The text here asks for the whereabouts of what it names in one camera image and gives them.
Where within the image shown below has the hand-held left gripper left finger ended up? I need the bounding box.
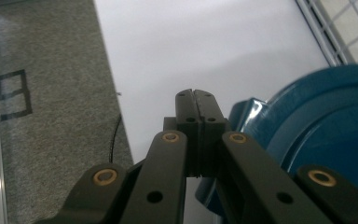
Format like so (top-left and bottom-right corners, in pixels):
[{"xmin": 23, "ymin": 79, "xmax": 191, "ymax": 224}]
[{"xmin": 162, "ymin": 88, "xmax": 202, "ymax": 178}]

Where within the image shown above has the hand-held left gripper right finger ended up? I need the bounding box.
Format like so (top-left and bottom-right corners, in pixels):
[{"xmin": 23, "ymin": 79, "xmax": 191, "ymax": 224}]
[{"xmin": 193, "ymin": 89, "xmax": 232, "ymax": 178}]

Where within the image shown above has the dark blue round container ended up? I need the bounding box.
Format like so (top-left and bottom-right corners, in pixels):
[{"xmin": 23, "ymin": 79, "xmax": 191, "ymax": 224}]
[{"xmin": 195, "ymin": 59, "xmax": 358, "ymax": 220}]

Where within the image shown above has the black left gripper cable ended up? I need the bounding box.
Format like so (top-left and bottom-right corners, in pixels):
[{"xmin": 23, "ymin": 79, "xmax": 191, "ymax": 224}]
[{"xmin": 109, "ymin": 113, "xmax": 123, "ymax": 165}]

